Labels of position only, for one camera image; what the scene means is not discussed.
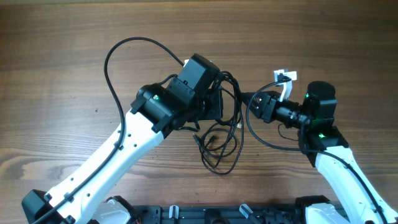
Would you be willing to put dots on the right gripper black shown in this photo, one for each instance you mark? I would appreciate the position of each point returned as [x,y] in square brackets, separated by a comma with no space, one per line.
[267,107]

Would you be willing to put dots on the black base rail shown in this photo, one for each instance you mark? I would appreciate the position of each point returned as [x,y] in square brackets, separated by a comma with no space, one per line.
[285,213]

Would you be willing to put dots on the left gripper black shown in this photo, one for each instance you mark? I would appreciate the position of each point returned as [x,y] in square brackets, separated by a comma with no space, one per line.
[216,111]

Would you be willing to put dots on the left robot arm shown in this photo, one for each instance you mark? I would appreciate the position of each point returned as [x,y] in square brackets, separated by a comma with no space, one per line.
[154,114]

